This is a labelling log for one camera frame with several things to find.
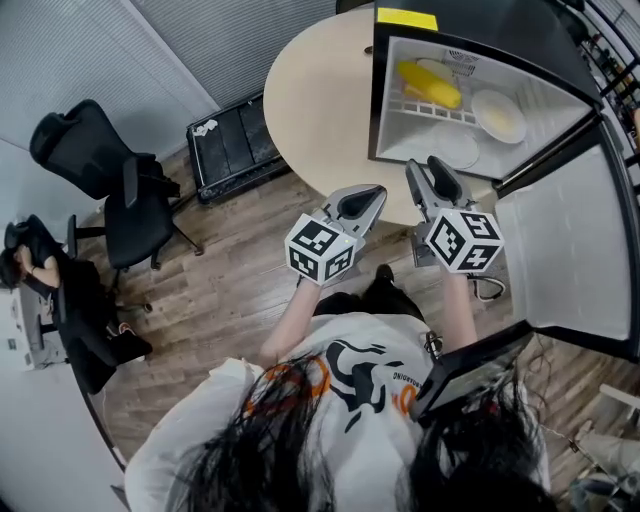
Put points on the person's black trousers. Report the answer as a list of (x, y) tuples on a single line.
[(385, 295)]

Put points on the person's left forearm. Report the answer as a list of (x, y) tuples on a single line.
[(295, 325)]

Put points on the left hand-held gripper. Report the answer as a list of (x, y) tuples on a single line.
[(320, 250)]

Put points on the person's white printed t-shirt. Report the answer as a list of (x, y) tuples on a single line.
[(370, 430)]

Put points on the round beige table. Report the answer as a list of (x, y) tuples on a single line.
[(320, 115)]

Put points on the black tablet device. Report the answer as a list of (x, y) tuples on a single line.
[(465, 375)]

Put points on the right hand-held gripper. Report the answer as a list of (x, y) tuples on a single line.
[(465, 242)]

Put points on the yellow banana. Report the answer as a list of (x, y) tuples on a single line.
[(432, 86)]

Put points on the person's right forearm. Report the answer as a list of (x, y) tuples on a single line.
[(460, 315)]

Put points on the plain white plate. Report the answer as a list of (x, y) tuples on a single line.
[(457, 145)]

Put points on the white plate with yellow centre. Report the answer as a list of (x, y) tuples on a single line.
[(499, 117)]

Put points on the white desk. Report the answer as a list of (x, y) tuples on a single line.
[(17, 330)]

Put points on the black flat platform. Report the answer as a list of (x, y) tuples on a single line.
[(235, 150)]

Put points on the black office chair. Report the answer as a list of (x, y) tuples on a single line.
[(135, 220)]

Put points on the black mini fridge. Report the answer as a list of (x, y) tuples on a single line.
[(565, 240)]

